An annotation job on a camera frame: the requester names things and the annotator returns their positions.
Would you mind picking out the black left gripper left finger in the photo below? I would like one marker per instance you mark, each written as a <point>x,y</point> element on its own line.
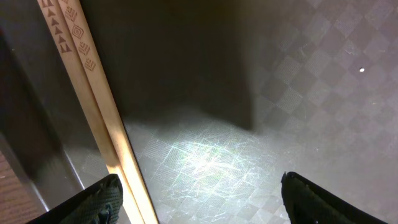
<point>98,204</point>

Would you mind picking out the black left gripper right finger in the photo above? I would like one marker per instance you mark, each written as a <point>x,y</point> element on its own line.
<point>307,202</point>

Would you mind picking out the wooden chopstick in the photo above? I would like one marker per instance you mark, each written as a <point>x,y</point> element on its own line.
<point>90,59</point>
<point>59,30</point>

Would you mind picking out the dark brown serving tray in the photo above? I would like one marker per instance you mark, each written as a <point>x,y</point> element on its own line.
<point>220,98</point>

